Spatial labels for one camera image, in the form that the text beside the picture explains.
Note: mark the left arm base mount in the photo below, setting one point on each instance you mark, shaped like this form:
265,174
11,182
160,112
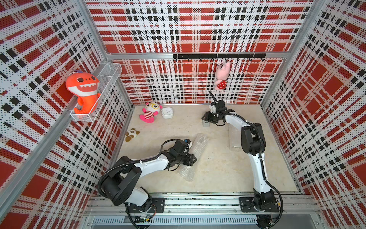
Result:
152,205

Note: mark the black hook rail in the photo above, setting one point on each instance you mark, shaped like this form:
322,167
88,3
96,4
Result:
225,56

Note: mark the orange shark plush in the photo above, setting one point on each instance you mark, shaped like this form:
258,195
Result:
85,87

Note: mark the clear acrylic wall shelf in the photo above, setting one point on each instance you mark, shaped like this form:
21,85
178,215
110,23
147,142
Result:
108,74

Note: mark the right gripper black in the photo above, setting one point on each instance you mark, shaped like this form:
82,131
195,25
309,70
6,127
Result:
207,117

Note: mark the brown white plush dog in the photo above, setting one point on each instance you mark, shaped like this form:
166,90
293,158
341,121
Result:
132,133

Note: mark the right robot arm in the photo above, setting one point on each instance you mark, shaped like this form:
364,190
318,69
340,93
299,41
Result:
252,142

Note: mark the pink pig plush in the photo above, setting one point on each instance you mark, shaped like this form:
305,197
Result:
222,74

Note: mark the aluminium front rail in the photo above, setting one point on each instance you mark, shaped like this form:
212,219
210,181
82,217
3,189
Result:
206,210

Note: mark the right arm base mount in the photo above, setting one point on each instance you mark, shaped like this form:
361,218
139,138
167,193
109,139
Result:
246,204

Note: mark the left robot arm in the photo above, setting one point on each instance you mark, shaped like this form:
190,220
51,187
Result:
118,184

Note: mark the pink striped plush doll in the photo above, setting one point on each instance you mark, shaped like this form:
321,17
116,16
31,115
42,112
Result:
150,111

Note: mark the white alarm clock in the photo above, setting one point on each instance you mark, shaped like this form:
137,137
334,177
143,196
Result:
167,112

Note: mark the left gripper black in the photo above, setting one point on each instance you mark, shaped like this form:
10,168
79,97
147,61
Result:
189,160

